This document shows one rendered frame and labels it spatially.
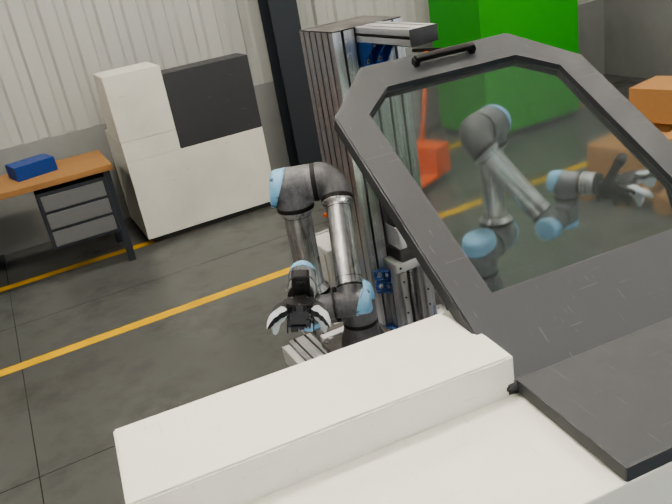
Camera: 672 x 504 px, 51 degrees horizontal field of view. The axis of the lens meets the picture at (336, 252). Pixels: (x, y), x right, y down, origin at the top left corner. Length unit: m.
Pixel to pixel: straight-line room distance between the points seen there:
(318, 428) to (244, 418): 0.14
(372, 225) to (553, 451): 1.35
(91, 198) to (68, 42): 1.79
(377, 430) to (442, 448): 0.11
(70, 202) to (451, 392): 5.26
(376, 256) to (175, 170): 4.35
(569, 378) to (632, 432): 0.17
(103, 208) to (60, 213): 0.35
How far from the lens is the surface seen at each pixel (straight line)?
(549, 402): 1.30
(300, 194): 2.11
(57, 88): 7.47
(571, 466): 1.22
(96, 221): 6.36
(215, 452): 1.22
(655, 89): 6.35
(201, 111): 6.62
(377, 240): 2.44
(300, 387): 1.32
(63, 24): 7.45
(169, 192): 6.67
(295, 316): 1.81
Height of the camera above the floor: 2.28
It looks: 23 degrees down
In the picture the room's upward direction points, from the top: 10 degrees counter-clockwise
